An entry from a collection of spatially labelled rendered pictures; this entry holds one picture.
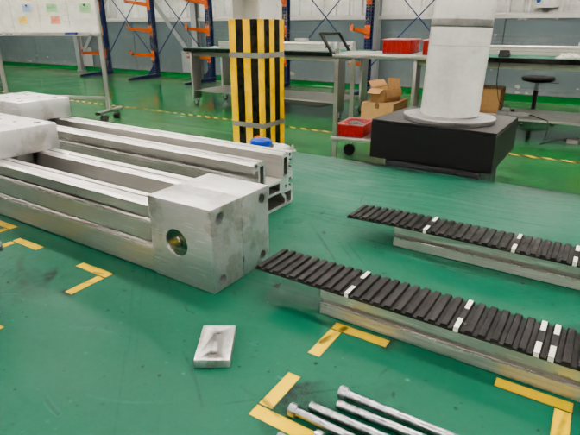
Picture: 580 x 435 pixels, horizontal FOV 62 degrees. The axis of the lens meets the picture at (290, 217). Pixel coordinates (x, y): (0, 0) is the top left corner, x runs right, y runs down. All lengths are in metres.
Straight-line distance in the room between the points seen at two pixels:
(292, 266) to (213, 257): 0.08
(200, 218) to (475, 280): 0.31
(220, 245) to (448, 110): 0.67
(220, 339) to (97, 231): 0.26
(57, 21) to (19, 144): 5.68
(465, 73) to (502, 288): 0.57
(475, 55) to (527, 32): 7.12
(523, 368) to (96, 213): 0.48
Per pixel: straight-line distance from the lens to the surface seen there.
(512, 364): 0.45
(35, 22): 6.66
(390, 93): 5.79
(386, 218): 0.64
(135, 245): 0.59
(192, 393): 0.40
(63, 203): 0.68
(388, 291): 0.46
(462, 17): 1.04
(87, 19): 6.26
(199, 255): 0.51
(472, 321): 0.44
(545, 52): 5.63
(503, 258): 0.61
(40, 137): 0.84
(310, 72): 9.40
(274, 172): 0.75
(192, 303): 0.51
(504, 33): 8.22
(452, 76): 1.05
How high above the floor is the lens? 1.04
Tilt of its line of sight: 22 degrees down
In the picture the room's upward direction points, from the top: straight up
